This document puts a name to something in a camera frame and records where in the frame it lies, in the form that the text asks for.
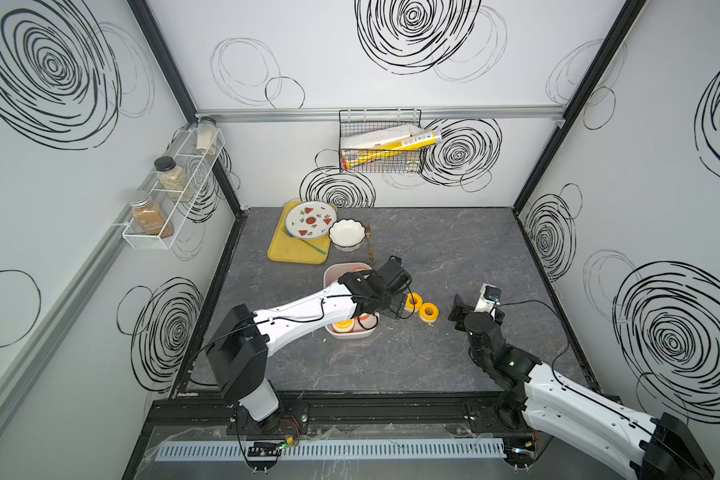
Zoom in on black wire wall basket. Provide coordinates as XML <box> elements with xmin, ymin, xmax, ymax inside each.
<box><xmin>338</xmin><ymin>108</ymin><xmax>422</xmax><ymax>173</ymax></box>

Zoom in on black vertical frame post right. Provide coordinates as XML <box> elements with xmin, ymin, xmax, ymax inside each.
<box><xmin>512</xmin><ymin>0</ymin><xmax>647</xmax><ymax>216</ymax></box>

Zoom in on silver left wall rail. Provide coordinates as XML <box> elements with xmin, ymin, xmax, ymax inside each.
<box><xmin>0</xmin><ymin>175</ymin><xmax>143</xmax><ymax>436</ymax></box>

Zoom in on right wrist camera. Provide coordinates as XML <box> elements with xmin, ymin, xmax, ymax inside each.
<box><xmin>474</xmin><ymin>283</ymin><xmax>502</xmax><ymax>315</ymax></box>

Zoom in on black vertical frame post left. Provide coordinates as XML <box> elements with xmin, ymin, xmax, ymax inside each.
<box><xmin>127</xmin><ymin>0</ymin><xmax>246</xmax><ymax>218</ymax></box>

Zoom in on black vertical frame post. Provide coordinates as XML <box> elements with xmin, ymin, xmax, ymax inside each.
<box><xmin>512</xmin><ymin>0</ymin><xmax>647</xmax><ymax>216</ymax></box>
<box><xmin>127</xmin><ymin>0</ymin><xmax>246</xmax><ymax>218</ymax></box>

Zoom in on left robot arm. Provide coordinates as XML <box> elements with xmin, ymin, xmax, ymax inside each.
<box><xmin>201</xmin><ymin>256</ymin><xmax>412</xmax><ymax>425</ymax></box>

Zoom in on white slotted cable duct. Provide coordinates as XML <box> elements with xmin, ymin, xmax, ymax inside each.
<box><xmin>155</xmin><ymin>438</ymin><xmax>507</xmax><ymax>462</ymax></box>

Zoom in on yellow tape roll end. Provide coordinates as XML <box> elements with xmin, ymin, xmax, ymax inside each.
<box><xmin>357</xmin><ymin>313</ymin><xmax>377</xmax><ymax>322</ymax></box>

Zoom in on white wire spice rack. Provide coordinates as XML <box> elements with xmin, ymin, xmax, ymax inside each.
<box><xmin>122</xmin><ymin>125</ymin><xmax>225</xmax><ymax>261</ymax></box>

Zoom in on spice jar far white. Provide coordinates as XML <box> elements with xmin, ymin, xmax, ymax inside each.
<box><xmin>195</xmin><ymin>116</ymin><xmax>218</xmax><ymax>154</ymax></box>

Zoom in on yellow tape roll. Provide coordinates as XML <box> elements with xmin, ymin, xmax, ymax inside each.
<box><xmin>331</xmin><ymin>319</ymin><xmax>355</xmax><ymax>334</ymax></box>
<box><xmin>404</xmin><ymin>293</ymin><xmax>423</xmax><ymax>313</ymax></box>

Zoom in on gold ornate fork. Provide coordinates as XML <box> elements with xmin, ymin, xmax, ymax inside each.
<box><xmin>363</xmin><ymin>222</ymin><xmax>375</xmax><ymax>265</ymax></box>

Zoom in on watermelon pattern plate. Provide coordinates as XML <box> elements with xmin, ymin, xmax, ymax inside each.
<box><xmin>284</xmin><ymin>201</ymin><xmax>337</xmax><ymax>240</ymax></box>

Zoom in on white scalloped bowl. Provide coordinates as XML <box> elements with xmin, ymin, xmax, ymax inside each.
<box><xmin>329</xmin><ymin>219</ymin><xmax>366</xmax><ymax>252</ymax></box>

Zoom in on yellow plastic tray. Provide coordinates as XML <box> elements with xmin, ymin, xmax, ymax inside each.
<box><xmin>267</xmin><ymin>200</ymin><xmax>330</xmax><ymax>265</ymax></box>

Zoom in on iridescent blue-green fork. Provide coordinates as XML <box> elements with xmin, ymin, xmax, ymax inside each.
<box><xmin>282</xmin><ymin>228</ymin><xmax>328</xmax><ymax>256</ymax></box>

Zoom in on spice jar brown contents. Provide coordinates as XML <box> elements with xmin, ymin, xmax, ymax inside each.
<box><xmin>129</xmin><ymin>190</ymin><xmax>174</xmax><ymax>238</ymax></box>

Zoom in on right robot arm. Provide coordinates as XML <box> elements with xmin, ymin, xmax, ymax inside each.
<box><xmin>448</xmin><ymin>285</ymin><xmax>715</xmax><ymax>479</ymax></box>

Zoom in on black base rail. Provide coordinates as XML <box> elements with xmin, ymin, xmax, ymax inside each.
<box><xmin>141</xmin><ymin>391</ymin><xmax>532</xmax><ymax>438</ymax></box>

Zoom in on yellow white foil box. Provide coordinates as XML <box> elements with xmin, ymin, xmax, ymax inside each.
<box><xmin>339</xmin><ymin>123</ymin><xmax>442</xmax><ymax>171</ymax></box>

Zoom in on spice jar black lid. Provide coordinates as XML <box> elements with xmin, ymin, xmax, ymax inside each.
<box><xmin>153</xmin><ymin>156</ymin><xmax>195</xmax><ymax>203</ymax></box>

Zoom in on white plastic storage box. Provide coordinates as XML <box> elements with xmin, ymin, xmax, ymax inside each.
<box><xmin>323</xmin><ymin>262</ymin><xmax>380</xmax><ymax>340</ymax></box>

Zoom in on silver horizontal wall rail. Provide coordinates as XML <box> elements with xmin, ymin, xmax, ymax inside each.
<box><xmin>195</xmin><ymin>105</ymin><xmax>566</xmax><ymax>123</ymax></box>

